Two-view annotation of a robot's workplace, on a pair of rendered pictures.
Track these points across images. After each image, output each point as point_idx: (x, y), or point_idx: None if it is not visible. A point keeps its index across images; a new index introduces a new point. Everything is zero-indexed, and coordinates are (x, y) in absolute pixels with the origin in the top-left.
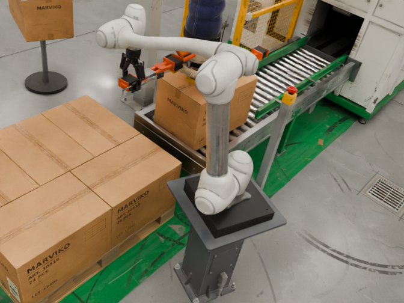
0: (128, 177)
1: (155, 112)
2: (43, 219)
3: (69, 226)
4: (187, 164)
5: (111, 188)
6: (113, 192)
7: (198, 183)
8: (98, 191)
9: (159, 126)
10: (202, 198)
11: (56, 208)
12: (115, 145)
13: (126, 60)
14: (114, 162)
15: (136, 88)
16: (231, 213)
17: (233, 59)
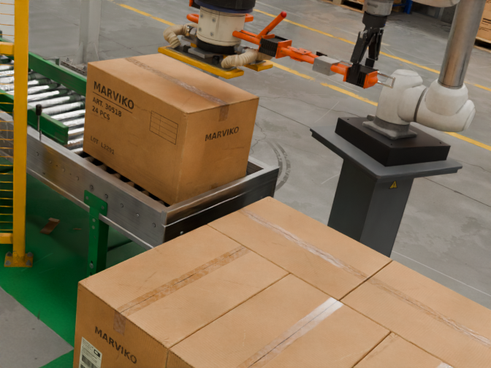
0: (323, 242)
1: (180, 185)
2: (457, 322)
3: (451, 297)
4: (252, 202)
5: (356, 258)
6: (363, 257)
7: (454, 107)
8: (368, 270)
9: (205, 193)
10: (473, 109)
11: (427, 310)
12: (251, 251)
13: (370, 40)
14: (295, 253)
15: None
16: (420, 135)
17: None
